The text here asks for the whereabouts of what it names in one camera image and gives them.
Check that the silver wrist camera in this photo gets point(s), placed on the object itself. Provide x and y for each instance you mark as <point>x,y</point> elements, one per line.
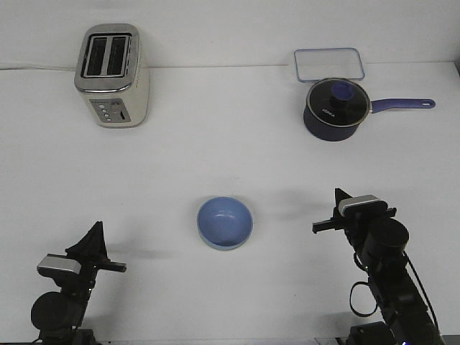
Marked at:
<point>352,204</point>
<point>55,265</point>

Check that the silver two-slot toaster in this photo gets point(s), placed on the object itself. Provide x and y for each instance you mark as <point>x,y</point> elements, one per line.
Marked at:
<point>111,77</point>

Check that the dark blue saucepan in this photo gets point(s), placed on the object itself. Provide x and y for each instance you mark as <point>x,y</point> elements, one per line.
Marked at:
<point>325,130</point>

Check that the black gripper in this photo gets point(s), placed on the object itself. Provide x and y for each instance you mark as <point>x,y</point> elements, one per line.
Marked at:
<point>354,223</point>
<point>90,247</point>

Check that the clear rectangular container lid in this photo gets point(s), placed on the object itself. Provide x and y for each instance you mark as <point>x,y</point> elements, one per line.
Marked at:
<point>312,65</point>

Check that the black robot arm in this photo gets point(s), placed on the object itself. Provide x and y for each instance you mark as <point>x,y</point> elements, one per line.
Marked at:
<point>58,316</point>
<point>379,242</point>

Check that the glass pot lid blue knob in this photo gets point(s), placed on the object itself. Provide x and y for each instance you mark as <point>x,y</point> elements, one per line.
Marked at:
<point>338,102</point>

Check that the blue bowl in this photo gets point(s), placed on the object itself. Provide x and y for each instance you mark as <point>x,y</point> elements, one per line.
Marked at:
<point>224,223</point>

